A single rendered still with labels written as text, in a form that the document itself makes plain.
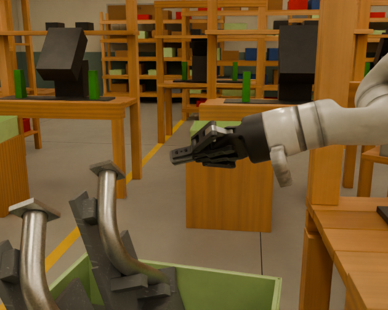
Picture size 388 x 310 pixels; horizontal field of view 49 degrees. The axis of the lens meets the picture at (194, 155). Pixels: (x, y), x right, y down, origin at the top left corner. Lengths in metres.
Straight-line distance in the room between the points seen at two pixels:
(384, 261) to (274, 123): 0.63
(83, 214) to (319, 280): 1.06
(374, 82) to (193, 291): 0.52
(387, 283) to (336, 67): 0.67
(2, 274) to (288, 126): 0.42
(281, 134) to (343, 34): 0.80
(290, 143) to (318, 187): 0.83
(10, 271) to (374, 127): 0.50
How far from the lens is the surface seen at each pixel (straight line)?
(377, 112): 0.62
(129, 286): 0.73
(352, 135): 0.64
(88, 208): 0.70
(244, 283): 0.86
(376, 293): 0.99
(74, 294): 0.70
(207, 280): 0.88
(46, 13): 12.35
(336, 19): 1.39
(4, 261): 0.59
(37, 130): 6.24
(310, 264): 1.56
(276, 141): 0.63
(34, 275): 0.56
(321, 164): 1.43
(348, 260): 1.14
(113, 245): 0.69
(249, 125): 0.63
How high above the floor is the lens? 1.39
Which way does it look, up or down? 14 degrees down
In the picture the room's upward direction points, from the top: straight up
